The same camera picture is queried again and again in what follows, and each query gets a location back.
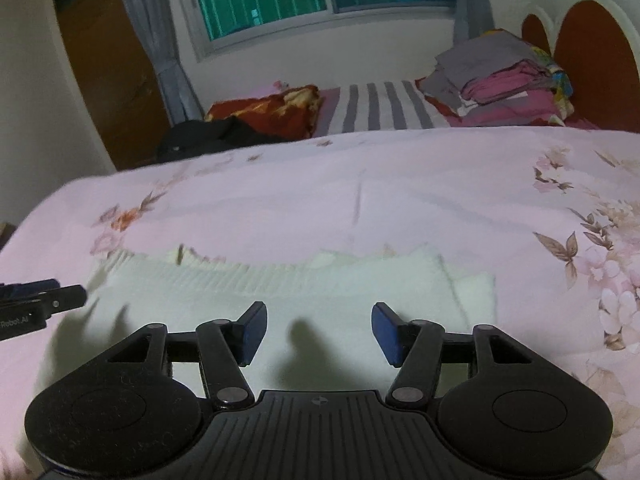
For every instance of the grey curtain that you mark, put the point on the grey curtain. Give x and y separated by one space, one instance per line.
472 0
160 45

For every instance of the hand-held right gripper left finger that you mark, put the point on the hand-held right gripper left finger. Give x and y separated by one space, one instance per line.
252 332

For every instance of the black cloth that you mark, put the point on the black cloth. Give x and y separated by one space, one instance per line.
210 137

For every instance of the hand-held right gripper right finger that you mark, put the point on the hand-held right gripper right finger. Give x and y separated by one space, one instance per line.
387 332

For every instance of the white knit sweater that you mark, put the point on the white knit sweater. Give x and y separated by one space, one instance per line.
310 300

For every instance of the pile of folded clothes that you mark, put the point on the pile of folded clothes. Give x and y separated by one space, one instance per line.
500 80

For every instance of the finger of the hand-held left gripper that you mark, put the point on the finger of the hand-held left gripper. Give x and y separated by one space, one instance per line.
30 286
60 297

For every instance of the grey striped blanket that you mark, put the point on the grey striped blanket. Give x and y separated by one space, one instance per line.
380 105

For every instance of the brown wooden door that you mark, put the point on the brown wooden door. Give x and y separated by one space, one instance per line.
105 70

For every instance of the pink floral bed sheet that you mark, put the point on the pink floral bed sheet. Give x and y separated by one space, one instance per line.
400 185

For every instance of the red floral blanket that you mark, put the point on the red floral blanket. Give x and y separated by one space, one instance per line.
270 110

